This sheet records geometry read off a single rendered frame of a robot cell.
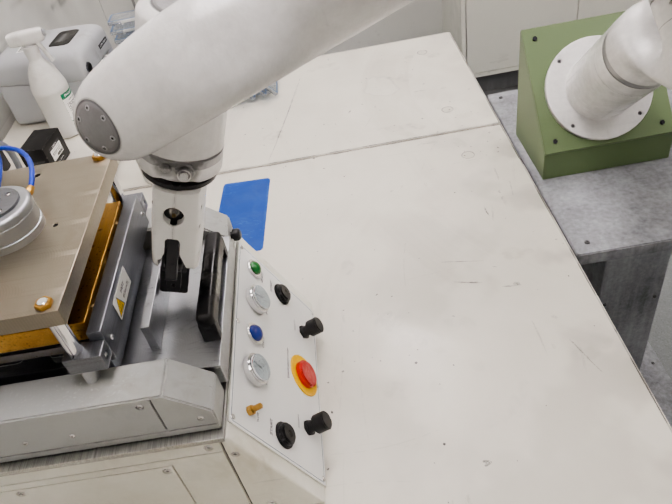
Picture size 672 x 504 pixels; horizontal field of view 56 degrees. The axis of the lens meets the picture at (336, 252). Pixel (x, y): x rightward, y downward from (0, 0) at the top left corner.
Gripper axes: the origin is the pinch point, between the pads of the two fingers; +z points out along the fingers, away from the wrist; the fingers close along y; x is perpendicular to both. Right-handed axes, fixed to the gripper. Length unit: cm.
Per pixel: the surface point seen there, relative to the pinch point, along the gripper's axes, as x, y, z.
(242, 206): -9, 47, 25
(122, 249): 6.0, 1.0, -2.4
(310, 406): -18.8, -4.4, 17.9
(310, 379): -18.8, -1.1, 16.4
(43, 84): 37, 81, 22
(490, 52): -114, 205, 44
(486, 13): -106, 205, 28
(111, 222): 8.1, 5.9, -2.2
